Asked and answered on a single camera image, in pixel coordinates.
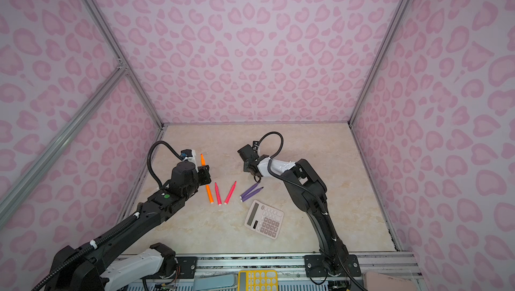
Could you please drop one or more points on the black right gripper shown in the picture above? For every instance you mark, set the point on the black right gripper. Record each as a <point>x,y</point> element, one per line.
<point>245,166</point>

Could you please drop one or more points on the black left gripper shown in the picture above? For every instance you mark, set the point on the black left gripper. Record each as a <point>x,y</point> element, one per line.
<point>204,172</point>

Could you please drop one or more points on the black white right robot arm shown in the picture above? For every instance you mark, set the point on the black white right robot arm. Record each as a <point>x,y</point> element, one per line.
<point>309,193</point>

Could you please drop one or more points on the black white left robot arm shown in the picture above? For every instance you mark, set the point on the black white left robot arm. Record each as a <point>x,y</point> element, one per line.
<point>85,267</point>

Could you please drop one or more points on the pink highlighter pen left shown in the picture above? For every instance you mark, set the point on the pink highlighter pen left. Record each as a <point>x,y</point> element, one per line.
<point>218,195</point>

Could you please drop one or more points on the pink highlighter pen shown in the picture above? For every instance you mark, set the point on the pink highlighter pen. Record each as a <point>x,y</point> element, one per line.
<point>218,195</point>
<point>230,193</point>

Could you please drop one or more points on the pink highlighter pen right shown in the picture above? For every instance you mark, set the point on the pink highlighter pen right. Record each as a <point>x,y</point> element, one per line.
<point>230,193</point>

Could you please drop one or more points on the purple highlighter pen upper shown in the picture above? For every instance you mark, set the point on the purple highlighter pen upper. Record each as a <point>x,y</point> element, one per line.
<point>249,190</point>

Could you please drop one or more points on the purple highlighter pen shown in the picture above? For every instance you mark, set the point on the purple highlighter pen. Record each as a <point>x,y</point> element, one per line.
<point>249,190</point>
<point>251,194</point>

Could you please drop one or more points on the purple highlighter pen lower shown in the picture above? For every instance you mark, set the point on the purple highlighter pen lower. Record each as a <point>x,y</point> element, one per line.
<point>251,194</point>

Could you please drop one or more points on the pink white calculator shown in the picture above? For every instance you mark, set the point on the pink white calculator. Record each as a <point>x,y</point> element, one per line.
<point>264,220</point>

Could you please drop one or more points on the grey blue case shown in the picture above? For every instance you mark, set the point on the grey blue case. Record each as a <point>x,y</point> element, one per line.
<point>215,282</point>

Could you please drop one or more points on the yellow calculator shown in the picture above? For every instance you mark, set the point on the yellow calculator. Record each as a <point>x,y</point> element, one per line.
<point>258,280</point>

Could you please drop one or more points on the pink box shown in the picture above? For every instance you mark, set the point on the pink box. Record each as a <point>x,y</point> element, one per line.
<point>374,281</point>

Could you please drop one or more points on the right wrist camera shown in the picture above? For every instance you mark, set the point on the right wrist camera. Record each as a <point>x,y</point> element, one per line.
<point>256,146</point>

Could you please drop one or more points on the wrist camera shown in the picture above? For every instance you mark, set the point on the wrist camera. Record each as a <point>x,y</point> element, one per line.
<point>256,146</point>
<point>189,156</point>

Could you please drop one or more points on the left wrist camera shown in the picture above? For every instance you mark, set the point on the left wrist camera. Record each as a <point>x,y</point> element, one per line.
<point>189,156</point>

